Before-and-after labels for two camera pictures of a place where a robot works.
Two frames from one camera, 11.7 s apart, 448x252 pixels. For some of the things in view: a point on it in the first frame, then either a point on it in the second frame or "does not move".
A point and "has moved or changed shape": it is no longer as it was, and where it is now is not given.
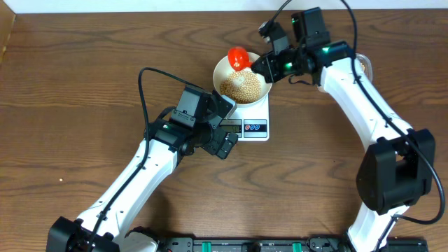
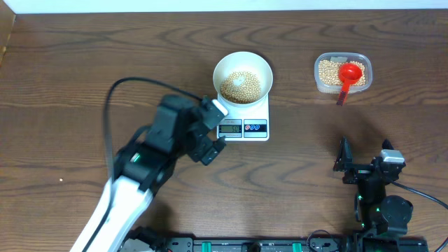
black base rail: x=278 y=244 does not move
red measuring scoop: x=239 y=58 has moved or changed shape
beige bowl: x=246 y=87 does not move
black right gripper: x=271 y=74 to x=344 y=160
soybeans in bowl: x=242 y=87 does not move
